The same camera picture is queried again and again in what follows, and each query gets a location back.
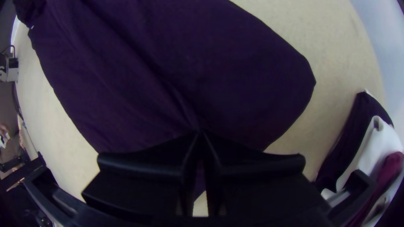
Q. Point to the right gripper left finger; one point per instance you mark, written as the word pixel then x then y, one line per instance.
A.
pixel 142 176

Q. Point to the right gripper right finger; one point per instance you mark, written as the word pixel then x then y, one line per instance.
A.
pixel 262 183

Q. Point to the dark t-shirt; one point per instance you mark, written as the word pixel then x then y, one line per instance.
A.
pixel 164 72

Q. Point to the pile of folded clothes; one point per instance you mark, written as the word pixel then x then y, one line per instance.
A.
pixel 378 142

